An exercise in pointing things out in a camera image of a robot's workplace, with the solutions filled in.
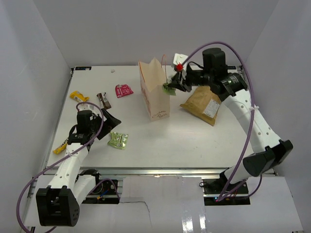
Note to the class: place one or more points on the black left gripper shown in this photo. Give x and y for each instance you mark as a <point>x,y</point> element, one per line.
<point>109,124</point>

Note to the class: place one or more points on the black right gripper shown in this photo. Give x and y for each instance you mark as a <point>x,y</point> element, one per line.
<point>176,83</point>

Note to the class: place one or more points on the small green snack packet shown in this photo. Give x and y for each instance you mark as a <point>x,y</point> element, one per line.
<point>168,90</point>

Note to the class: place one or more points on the brown chocolate bar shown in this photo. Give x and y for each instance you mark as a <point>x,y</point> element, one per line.
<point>104,103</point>

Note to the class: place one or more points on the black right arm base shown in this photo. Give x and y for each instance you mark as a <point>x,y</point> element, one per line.
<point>236,194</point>

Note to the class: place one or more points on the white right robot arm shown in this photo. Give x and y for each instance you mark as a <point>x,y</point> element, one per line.
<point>269,150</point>

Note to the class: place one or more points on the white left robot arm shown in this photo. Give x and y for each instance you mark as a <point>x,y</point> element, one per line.
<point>59,203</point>

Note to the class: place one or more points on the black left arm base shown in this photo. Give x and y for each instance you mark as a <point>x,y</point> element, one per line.
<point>105,193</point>

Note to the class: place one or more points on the large brown snack bag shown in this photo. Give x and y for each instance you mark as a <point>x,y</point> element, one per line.
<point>204,104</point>

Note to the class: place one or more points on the beige paper bag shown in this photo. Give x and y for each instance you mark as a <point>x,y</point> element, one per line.
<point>152,78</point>

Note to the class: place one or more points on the red snack packet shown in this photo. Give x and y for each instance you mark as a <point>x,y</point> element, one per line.
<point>123,90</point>

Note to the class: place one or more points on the yellow snack packet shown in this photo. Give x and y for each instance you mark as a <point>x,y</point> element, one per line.
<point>79,97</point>

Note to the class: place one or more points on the yellow candy bar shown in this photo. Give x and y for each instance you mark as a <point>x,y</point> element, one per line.
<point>61,148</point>

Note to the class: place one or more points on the blue table label left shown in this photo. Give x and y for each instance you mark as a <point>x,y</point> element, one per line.
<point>82,68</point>

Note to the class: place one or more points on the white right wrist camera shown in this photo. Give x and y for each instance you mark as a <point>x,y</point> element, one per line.
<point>179,64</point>

